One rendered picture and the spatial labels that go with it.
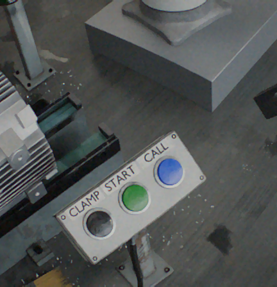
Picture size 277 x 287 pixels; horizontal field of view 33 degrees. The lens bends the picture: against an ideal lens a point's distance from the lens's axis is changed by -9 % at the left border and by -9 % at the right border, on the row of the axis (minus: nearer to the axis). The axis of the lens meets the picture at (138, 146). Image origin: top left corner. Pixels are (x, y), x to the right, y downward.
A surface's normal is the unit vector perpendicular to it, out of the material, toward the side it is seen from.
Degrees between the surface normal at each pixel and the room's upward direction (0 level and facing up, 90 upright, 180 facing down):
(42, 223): 90
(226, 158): 0
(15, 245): 90
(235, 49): 2
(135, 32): 2
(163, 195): 36
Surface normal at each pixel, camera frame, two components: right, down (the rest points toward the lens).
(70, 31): -0.10, -0.59
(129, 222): 0.29, -0.15
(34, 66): 0.63, 0.58
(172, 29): -0.17, -0.34
